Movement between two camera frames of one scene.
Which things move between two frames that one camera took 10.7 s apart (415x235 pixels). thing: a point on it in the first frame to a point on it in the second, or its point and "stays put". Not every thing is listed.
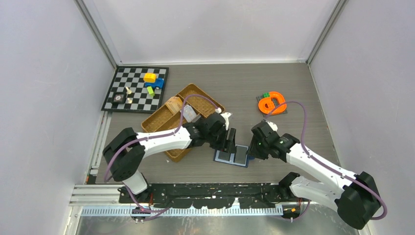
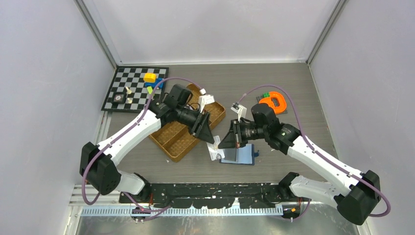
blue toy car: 158,84 stays put
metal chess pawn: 129,92 stays put
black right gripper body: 258,149 to 250,131
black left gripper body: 217,141 to 189,118
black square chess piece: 119,98 stays put
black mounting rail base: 202,196 stays put
